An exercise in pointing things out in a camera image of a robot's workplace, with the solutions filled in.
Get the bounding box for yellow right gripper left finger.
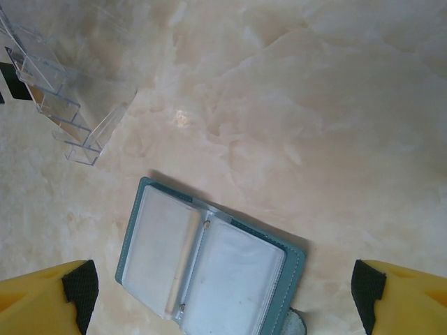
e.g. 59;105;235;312
0;260;100;335

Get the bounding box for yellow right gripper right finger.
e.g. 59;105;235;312
351;260;447;335

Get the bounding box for gold card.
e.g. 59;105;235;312
26;83;94;147

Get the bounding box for clear acrylic card organizer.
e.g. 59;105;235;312
0;6;138;168

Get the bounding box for black card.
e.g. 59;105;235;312
0;61;33;104

